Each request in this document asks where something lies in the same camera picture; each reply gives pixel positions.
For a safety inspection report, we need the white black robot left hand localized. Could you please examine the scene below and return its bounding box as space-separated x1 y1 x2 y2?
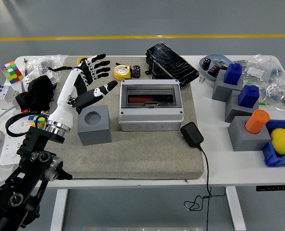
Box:
47 53 119 127

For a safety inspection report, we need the orange cylinder battery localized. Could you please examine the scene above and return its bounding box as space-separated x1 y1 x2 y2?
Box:
245 109 271 134
128 95 155 103

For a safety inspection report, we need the grey junction box clear lid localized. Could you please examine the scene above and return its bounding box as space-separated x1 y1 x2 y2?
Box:
118 79 184 132

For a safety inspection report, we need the black cloth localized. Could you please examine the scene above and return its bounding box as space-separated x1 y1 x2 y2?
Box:
15 75 55 114

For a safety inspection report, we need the multicolour puzzle cube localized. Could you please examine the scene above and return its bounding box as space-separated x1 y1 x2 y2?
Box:
0 61 23 85
28 115 48 128

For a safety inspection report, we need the grey block with round hole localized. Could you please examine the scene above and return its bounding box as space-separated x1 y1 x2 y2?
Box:
76 104 112 146

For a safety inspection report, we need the white purple carton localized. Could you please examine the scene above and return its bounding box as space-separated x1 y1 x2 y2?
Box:
21 67 60 93

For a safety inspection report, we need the clear bag with grey parts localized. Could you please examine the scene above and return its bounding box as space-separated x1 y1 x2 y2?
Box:
24 54 68 73

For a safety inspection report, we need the yellow square tape measure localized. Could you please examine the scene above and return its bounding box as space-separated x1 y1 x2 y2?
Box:
48 56 90 72

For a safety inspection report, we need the white circuit breaker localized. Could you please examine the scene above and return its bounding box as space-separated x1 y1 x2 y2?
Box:
0 84 19 110

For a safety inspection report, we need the yellow round tape measure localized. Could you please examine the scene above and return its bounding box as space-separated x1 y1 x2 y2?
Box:
113 64 133 81

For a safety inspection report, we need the white power strip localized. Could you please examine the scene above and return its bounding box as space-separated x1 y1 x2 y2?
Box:
0 109 47 167

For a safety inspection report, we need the black capacitor with silver print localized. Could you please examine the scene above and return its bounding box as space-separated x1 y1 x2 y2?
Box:
132 64 141 79

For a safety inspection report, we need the grey-brown fabric mat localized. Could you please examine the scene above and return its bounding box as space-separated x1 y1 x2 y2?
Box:
38 56 204 180

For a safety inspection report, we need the white table leg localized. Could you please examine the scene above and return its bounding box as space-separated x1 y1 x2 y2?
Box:
50 189 68 231
225 187 248 231

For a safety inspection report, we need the black cracked glossy case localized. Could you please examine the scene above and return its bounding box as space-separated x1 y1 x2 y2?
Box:
145 42 200 87

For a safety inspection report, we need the black power adapter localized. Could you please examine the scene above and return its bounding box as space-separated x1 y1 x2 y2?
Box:
180 121 205 148

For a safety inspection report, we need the dark brown capacitor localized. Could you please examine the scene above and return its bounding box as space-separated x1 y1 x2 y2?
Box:
207 64 221 75

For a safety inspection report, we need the grey holder block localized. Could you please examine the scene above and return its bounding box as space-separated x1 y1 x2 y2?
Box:
211 69 244 103
224 89 260 123
227 115 272 152

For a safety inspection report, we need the blue-grey oval tray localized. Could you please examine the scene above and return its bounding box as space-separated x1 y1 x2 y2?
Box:
199 53 232 82

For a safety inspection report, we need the small metal part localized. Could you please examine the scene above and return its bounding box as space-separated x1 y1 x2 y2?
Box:
214 60 228 70

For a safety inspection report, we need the blue stepped block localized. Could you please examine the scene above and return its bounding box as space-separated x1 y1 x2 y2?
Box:
237 84 260 108
223 63 243 85

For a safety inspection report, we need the clear bag of small parts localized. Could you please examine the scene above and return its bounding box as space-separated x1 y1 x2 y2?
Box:
262 81 285 116
232 54 284 84

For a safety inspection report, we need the blue plastic parts bin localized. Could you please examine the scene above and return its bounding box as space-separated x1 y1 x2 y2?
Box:
261 119 285 167

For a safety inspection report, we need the yellow lemon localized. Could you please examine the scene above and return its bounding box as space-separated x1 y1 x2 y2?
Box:
270 128 285 155

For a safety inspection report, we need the black table control panel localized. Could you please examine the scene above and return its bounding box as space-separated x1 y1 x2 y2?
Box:
256 184 285 192

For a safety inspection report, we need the black adapter cord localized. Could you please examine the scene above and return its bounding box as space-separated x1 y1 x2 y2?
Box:
184 144 227 231

